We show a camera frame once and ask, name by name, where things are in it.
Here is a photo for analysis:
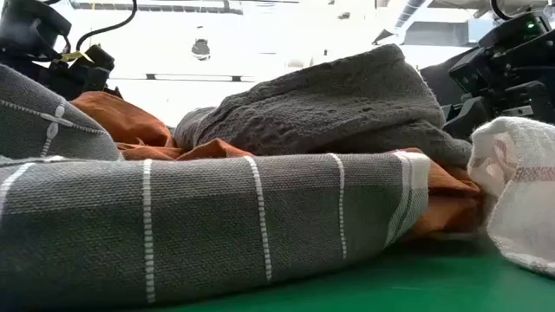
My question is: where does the silver ventilation duct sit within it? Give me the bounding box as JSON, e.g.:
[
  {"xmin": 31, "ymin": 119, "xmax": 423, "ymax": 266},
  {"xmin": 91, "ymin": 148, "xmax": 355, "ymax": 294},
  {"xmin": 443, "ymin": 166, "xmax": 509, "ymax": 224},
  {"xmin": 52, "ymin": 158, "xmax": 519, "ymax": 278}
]
[{"xmin": 372, "ymin": 0, "xmax": 430, "ymax": 44}]

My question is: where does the black dome ceiling camera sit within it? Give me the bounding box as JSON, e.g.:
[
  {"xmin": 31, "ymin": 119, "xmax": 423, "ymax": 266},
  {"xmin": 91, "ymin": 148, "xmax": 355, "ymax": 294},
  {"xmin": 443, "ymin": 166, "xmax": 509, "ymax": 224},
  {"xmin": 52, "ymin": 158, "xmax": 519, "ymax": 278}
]
[{"xmin": 191, "ymin": 37, "xmax": 212, "ymax": 62}]

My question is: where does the long ceiling light strip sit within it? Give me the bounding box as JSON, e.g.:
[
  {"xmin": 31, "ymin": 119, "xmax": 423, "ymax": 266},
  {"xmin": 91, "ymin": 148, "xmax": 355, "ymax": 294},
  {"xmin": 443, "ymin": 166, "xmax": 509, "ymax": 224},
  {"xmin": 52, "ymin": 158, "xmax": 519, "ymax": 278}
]
[{"xmin": 108, "ymin": 72, "xmax": 258, "ymax": 83}]

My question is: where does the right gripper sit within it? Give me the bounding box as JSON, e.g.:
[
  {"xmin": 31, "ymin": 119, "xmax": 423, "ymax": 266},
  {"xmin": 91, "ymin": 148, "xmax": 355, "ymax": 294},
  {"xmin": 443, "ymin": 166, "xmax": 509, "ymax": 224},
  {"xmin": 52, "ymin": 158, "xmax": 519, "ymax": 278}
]
[{"xmin": 441, "ymin": 29, "xmax": 555, "ymax": 140}]

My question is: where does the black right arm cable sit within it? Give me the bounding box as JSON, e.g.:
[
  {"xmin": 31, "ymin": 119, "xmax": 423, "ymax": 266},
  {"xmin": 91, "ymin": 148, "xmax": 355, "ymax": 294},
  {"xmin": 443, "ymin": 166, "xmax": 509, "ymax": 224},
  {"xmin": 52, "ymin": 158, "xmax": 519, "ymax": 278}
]
[{"xmin": 489, "ymin": 0, "xmax": 515, "ymax": 22}]

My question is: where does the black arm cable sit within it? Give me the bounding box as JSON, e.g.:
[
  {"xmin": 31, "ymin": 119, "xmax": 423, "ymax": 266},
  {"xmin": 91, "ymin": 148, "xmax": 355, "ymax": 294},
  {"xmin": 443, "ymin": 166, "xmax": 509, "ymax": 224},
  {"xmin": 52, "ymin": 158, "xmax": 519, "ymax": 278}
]
[
  {"xmin": 489, "ymin": 0, "xmax": 515, "ymax": 22},
  {"xmin": 75, "ymin": 0, "xmax": 139, "ymax": 52}
]

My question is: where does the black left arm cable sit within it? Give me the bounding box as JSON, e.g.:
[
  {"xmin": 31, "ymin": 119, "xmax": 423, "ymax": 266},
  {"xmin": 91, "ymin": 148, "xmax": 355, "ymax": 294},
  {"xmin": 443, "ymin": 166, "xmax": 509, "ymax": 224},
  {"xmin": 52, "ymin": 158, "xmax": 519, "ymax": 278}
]
[{"xmin": 75, "ymin": 0, "xmax": 139, "ymax": 52}]

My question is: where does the dark grey terry towel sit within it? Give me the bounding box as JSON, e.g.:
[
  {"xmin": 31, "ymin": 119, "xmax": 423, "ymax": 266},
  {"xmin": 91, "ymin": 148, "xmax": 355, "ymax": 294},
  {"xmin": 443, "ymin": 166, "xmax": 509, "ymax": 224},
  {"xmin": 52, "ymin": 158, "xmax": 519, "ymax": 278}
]
[{"xmin": 172, "ymin": 42, "xmax": 474, "ymax": 171}]

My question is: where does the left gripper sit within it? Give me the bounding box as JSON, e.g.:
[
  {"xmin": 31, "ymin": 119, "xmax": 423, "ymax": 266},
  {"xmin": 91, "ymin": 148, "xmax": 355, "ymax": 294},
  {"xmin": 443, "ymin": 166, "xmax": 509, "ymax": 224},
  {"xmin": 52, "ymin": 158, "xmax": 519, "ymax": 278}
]
[{"xmin": 12, "ymin": 44, "xmax": 124, "ymax": 101}]

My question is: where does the dark grey checked towel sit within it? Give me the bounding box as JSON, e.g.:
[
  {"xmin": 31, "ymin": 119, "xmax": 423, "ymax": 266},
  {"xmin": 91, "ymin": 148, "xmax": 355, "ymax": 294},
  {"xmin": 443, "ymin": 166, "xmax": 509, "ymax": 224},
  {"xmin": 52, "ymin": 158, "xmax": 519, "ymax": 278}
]
[{"xmin": 0, "ymin": 62, "xmax": 434, "ymax": 312}]

